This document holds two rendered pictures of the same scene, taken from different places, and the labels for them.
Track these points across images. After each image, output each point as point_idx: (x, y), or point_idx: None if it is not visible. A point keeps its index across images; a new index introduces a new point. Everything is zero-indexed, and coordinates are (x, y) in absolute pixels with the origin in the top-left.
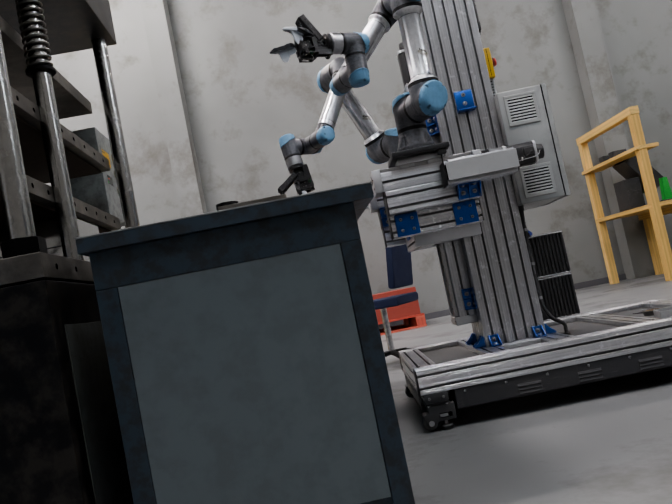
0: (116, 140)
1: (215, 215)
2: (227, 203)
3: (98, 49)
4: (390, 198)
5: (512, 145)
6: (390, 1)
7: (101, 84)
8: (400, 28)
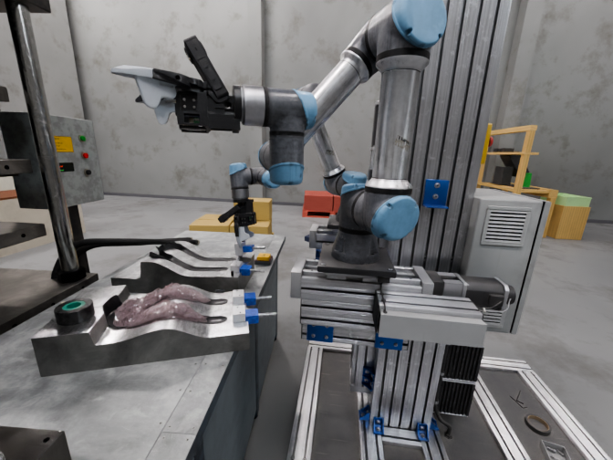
0: (37, 140)
1: None
2: (62, 316)
3: (11, 16)
4: (306, 308)
5: (476, 283)
6: (379, 36)
7: (18, 67)
8: (380, 90)
